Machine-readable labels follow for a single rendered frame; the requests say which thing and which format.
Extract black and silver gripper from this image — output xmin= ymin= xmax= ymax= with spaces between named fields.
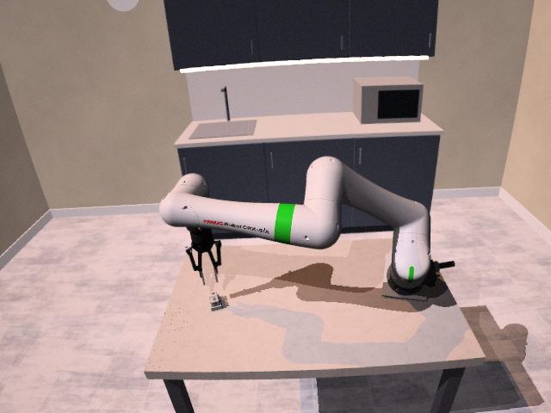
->
xmin=185 ymin=229 xmax=222 ymax=286

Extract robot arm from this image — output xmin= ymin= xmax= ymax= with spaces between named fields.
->
xmin=159 ymin=157 xmax=455 ymax=295

